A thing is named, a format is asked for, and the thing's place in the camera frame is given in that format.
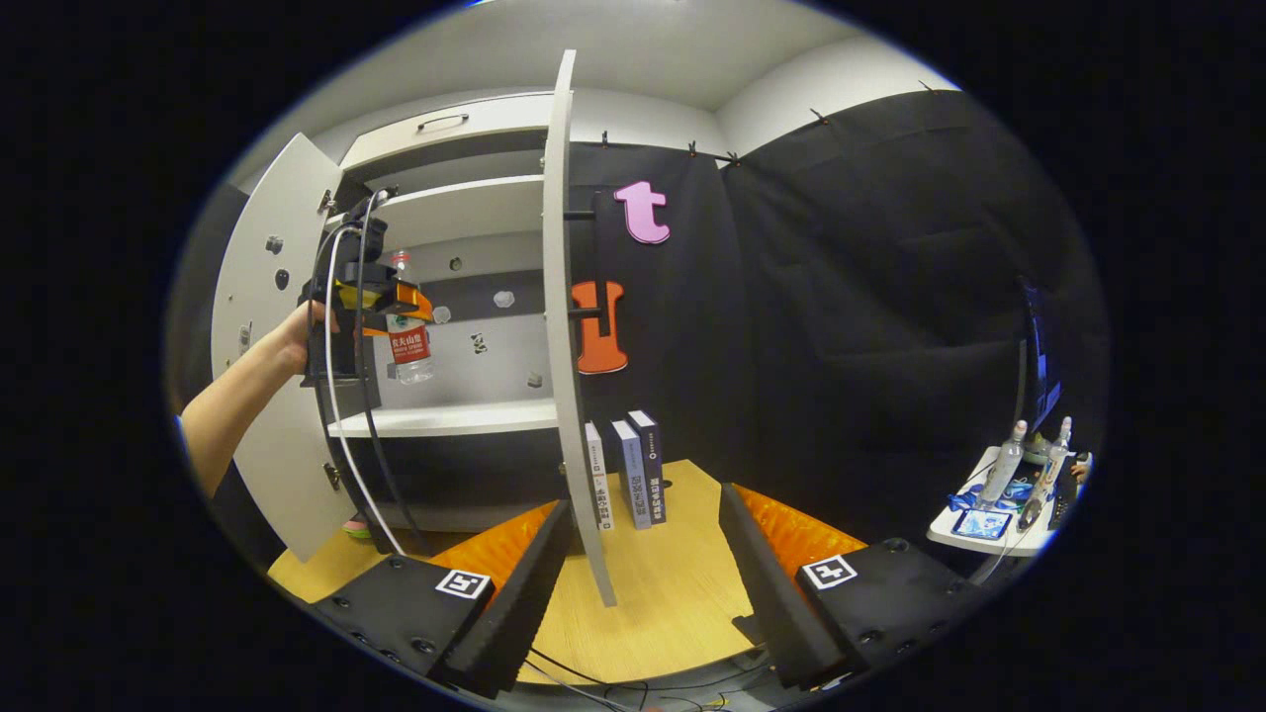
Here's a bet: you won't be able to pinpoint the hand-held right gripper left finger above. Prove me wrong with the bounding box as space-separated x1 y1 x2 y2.
315 499 577 701

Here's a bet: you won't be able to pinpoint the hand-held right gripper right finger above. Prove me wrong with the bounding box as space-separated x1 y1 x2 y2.
714 483 985 693

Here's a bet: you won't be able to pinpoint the clear water bottle red label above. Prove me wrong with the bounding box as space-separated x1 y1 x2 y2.
386 250 436 385

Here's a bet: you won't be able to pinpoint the white cabinet door black handle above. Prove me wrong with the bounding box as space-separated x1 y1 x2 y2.
542 49 619 606

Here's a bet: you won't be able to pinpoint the white cabinet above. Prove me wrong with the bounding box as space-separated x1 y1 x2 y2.
326 92 570 535

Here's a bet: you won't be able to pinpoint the white cabinet shelf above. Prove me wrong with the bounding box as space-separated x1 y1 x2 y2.
329 399 560 439
326 175 547 250

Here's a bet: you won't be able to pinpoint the white book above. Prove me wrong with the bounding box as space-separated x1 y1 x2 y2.
584 422 615 531

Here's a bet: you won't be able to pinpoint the grey blue book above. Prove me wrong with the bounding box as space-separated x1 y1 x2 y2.
610 420 654 530

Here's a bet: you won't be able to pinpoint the white cabinet drawer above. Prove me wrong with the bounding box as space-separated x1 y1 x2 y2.
339 92 555 171

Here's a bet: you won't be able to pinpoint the blue screen phone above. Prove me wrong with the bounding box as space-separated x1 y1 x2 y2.
951 508 1014 540

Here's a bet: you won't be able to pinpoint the white side table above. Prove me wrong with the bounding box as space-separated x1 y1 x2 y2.
927 445 1081 557

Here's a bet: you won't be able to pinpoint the white spray bottle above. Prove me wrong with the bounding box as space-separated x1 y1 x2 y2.
1034 416 1074 505
979 420 1029 510

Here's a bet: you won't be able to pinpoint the dark computer monitor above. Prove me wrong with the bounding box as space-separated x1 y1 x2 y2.
1017 277 1065 438

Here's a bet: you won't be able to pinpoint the white cable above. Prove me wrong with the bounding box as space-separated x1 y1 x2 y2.
322 222 407 557

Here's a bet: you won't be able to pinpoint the black cable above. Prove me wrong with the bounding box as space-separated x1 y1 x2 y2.
352 190 428 547

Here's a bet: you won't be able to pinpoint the thin floor cables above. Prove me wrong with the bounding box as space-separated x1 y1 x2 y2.
522 641 774 712

